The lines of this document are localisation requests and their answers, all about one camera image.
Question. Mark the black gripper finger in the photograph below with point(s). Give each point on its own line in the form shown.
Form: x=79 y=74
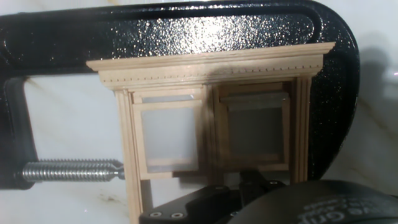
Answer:
x=192 y=208

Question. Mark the white marble pattern board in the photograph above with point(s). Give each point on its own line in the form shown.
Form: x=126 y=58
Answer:
x=71 y=118

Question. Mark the miniature wooden sliding window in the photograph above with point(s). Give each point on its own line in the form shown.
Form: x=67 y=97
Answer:
x=202 y=67

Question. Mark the black metal C-clamp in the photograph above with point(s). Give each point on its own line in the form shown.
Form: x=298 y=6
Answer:
x=124 y=34

